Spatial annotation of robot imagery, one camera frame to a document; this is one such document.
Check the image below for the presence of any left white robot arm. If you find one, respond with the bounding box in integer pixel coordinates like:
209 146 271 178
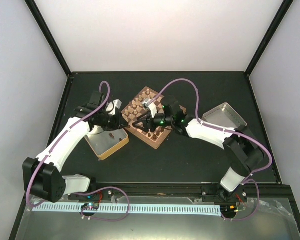
22 91 128 203

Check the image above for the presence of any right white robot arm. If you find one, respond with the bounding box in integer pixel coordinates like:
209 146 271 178
132 96 266 202

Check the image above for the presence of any wooden chess board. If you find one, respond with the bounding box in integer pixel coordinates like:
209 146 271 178
121 86 172 149

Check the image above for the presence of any left controller board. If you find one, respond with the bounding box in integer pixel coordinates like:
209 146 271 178
81 203 100 211

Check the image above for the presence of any controller board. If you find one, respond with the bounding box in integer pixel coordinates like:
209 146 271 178
220 205 247 213
81 203 100 211

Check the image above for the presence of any right controller board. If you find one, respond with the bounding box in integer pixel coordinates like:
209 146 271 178
220 205 247 213

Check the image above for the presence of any yellow tin box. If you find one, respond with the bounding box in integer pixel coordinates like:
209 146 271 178
84 126 130 161

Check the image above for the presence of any silver metal tray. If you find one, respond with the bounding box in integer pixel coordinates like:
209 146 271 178
202 102 247 130

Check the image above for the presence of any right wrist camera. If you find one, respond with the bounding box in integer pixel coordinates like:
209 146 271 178
142 97 158 118

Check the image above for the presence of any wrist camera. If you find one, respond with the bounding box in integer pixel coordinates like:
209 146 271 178
142 97 158 118
105 99 122 116

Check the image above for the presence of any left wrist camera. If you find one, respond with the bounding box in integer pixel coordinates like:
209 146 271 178
105 99 122 116

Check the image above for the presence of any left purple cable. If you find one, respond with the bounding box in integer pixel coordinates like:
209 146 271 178
26 80 112 208

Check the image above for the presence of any purple cable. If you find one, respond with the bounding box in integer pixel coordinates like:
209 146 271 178
149 79 273 183
26 80 112 208

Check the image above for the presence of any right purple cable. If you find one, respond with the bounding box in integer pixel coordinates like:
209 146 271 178
149 79 273 183

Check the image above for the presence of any white slotted cable duct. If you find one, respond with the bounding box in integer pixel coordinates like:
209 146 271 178
33 202 222 217

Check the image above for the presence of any black mounting rail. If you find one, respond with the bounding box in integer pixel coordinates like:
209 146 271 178
67 181 291 201

